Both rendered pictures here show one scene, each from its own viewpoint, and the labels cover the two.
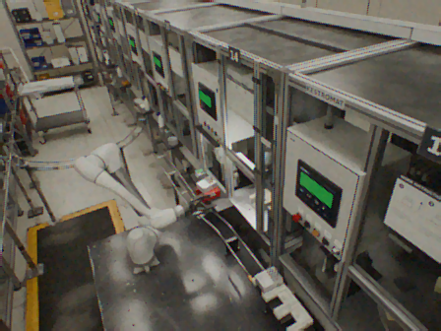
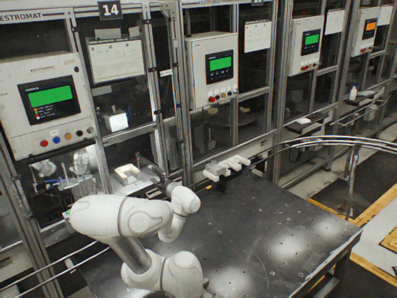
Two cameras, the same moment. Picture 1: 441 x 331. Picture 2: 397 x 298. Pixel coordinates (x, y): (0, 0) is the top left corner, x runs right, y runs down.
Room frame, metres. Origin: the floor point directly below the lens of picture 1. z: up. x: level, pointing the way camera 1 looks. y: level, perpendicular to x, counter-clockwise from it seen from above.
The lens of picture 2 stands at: (1.63, 1.65, 2.05)
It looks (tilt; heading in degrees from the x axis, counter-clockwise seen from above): 27 degrees down; 258
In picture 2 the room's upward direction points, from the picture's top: 3 degrees counter-clockwise
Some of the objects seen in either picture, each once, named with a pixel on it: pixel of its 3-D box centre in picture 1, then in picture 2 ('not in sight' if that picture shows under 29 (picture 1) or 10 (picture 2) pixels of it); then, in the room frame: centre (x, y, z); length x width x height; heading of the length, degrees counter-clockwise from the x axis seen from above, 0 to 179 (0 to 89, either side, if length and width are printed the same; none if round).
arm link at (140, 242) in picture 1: (140, 243); (184, 273); (1.52, 0.61, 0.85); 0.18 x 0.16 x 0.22; 157
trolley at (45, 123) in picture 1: (57, 107); not in sight; (5.01, 2.68, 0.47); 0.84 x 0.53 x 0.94; 109
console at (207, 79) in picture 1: (221, 99); (41, 101); (2.10, -0.03, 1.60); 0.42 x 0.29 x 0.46; 25
